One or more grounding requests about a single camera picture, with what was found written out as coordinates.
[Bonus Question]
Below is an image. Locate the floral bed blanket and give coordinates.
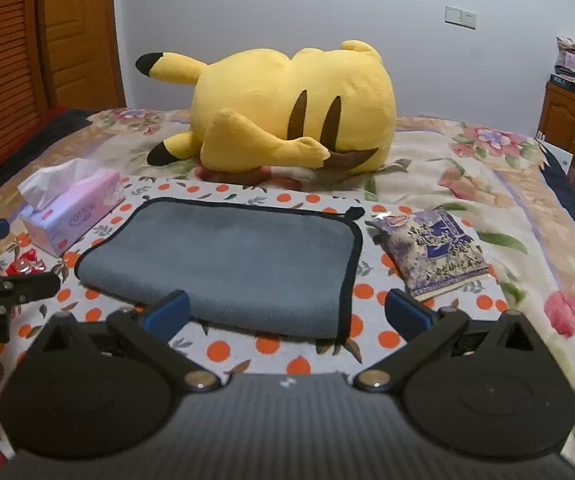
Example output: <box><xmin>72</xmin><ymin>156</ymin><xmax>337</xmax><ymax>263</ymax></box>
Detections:
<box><xmin>0</xmin><ymin>108</ymin><xmax>575</xmax><ymax>465</ymax></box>

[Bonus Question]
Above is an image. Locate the purple grey microfiber towel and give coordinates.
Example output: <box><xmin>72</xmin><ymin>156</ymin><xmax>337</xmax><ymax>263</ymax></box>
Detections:
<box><xmin>75</xmin><ymin>197</ymin><xmax>365</xmax><ymax>339</ymax></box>

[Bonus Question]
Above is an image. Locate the yellow Pikachu plush toy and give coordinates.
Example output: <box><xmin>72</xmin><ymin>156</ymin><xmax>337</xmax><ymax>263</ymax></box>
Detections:
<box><xmin>136</xmin><ymin>40</ymin><xmax>397</xmax><ymax>174</ymax></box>

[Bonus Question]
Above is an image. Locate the red candy wrapper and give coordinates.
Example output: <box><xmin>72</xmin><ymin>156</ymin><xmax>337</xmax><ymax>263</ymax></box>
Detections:
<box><xmin>6</xmin><ymin>249</ymin><xmax>47</xmax><ymax>276</ymax></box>

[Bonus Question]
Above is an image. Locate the wooden louvred wardrobe door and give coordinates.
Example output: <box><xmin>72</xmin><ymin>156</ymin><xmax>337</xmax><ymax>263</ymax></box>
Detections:
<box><xmin>0</xmin><ymin>0</ymin><xmax>126</xmax><ymax>184</ymax></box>

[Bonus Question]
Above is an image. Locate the white wall switch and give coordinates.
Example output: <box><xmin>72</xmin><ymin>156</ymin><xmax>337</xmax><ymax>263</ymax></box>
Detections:
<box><xmin>445</xmin><ymin>6</ymin><xmax>477</xmax><ymax>30</ymax></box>

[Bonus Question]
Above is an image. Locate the pink tissue box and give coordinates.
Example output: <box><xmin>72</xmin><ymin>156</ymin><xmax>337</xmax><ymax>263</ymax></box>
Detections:
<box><xmin>18</xmin><ymin>158</ymin><xmax>125</xmax><ymax>257</ymax></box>

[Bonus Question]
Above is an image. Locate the purple white snack packet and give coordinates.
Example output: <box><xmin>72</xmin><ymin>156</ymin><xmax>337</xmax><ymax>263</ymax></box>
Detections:
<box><xmin>367</xmin><ymin>209</ymin><xmax>488</xmax><ymax>301</ymax></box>

